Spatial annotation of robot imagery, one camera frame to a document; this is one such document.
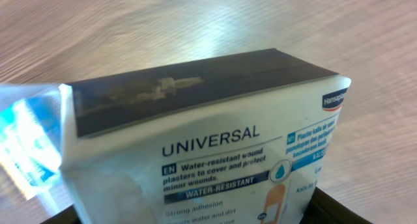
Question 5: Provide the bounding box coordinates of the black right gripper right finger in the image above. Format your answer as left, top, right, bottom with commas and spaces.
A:
301, 188, 371, 224

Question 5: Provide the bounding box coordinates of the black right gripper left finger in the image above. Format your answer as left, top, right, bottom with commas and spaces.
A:
41, 205, 81, 224

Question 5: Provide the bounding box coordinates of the white plaster box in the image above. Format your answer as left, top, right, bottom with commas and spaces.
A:
1, 49, 351, 223

